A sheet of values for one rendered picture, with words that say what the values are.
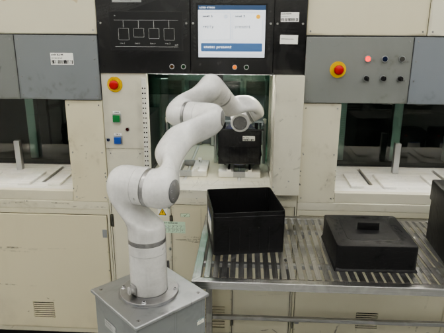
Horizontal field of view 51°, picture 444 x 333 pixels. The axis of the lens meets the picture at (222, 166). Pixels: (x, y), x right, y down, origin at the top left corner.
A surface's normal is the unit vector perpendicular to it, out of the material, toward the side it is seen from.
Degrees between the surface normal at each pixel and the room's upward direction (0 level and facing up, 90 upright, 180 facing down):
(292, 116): 90
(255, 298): 90
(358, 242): 0
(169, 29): 90
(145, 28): 90
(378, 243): 0
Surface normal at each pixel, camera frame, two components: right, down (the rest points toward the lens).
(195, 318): 0.67, 0.22
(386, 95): -0.05, 0.29
